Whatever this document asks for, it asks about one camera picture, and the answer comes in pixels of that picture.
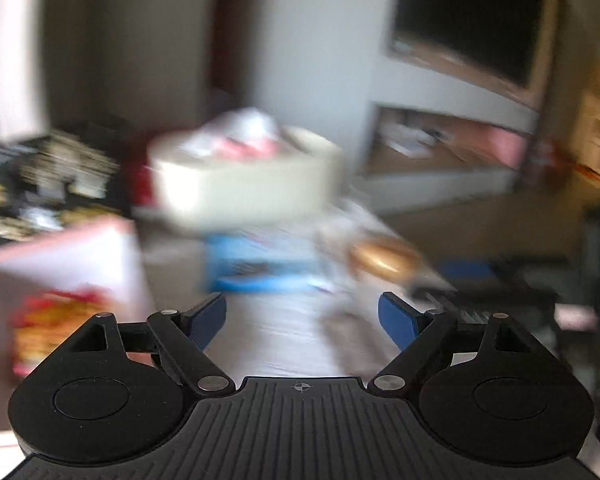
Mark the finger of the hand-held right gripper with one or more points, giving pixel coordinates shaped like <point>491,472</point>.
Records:
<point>460,295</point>

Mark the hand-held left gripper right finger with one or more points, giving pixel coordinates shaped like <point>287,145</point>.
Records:
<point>397,322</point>

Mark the white wall shelf unit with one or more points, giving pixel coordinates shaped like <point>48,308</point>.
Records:
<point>430,175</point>

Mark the red yellow snack packet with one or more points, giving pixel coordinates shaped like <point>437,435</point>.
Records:
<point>55,325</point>

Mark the golden bun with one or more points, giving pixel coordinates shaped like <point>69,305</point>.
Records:
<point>385,260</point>

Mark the pink box on shelf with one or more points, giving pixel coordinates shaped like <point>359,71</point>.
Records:
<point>505,145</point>

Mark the blue white snack packet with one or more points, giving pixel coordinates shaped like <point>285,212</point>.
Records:
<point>260,265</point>

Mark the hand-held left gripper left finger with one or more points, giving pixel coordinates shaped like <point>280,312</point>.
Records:
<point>207,319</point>

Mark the white tissue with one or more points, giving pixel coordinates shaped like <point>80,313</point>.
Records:
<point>240,122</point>

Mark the white textured cloth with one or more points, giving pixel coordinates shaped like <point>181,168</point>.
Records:
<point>280,330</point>

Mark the black television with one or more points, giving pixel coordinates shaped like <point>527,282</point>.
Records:
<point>470,15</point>

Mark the pink bead ornament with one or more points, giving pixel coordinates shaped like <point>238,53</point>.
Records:
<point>245,149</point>

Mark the pink cardboard box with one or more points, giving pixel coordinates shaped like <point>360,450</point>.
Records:
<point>80,260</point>

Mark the red container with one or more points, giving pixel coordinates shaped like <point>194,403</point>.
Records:
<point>142,185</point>

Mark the black gold-print snack bag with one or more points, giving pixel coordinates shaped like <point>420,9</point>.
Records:
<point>50,180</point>

